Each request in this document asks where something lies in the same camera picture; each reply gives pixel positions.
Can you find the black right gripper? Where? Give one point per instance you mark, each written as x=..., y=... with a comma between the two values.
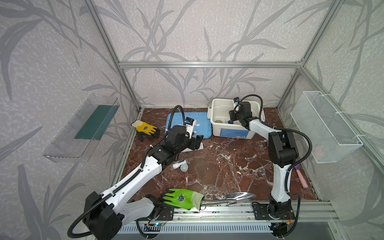
x=234, y=116

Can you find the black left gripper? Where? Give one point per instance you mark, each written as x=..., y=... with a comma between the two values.
x=196, y=141

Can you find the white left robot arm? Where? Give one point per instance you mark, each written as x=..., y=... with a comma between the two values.
x=106, y=213

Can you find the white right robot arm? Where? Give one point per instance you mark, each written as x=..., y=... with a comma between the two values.
x=282, y=150

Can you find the white plastic storage bin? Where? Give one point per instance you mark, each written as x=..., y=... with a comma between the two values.
x=220, y=110

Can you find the blue plastic bin lid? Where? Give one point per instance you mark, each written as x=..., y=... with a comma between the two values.
x=203, y=123

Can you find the yellow black work glove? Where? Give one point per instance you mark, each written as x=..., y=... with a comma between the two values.
x=144, y=129

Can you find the green work glove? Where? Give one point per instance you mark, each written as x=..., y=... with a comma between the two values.
x=182, y=198

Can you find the silver metal trowel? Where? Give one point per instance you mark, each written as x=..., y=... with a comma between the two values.
x=230, y=199

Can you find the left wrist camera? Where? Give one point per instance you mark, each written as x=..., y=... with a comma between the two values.
x=189, y=123

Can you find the white wire mesh basket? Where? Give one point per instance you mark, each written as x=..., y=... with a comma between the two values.
x=332, y=137

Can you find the clear plastic wall shelf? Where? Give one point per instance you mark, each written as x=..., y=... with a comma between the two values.
x=79, y=138

